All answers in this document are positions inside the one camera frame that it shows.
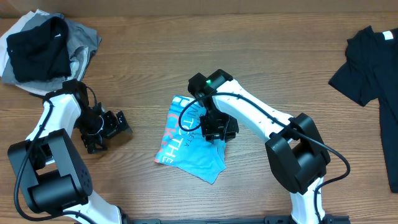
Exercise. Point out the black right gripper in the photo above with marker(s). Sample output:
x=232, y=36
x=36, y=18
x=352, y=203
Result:
x=230, y=134

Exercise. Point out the light blue t-shirt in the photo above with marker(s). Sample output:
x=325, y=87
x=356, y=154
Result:
x=187, y=149

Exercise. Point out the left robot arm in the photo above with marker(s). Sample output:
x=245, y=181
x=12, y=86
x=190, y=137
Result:
x=51, y=178

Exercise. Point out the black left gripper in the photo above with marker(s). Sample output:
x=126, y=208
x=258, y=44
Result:
x=89, y=140

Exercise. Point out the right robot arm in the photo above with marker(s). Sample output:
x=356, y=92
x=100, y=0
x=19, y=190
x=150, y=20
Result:
x=296, y=152

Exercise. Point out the folded black garment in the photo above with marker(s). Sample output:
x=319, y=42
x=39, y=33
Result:
x=40, y=53

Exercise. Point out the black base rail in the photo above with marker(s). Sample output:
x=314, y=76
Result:
x=328, y=219

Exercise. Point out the black t-shirt on right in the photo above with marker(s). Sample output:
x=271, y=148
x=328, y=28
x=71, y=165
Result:
x=369, y=73

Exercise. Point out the folded grey garment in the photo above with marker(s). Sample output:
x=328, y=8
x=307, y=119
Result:
x=82, y=45

